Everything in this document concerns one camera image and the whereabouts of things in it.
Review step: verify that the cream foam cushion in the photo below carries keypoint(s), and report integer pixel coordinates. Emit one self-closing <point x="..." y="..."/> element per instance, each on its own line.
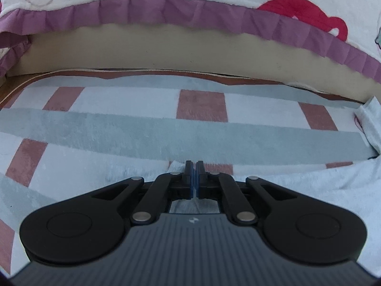
<point x="148" y="47"/>

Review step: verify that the light grey printed sweatshirt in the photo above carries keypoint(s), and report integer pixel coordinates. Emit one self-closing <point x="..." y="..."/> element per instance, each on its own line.
<point x="327" y="184"/>

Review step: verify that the pink grey checkered blanket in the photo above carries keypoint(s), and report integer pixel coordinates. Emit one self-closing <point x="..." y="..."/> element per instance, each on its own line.
<point x="119" y="131"/>

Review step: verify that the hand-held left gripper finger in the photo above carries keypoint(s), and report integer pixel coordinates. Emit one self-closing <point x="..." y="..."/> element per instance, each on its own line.
<point x="198" y="184"/>
<point x="192" y="184"/>

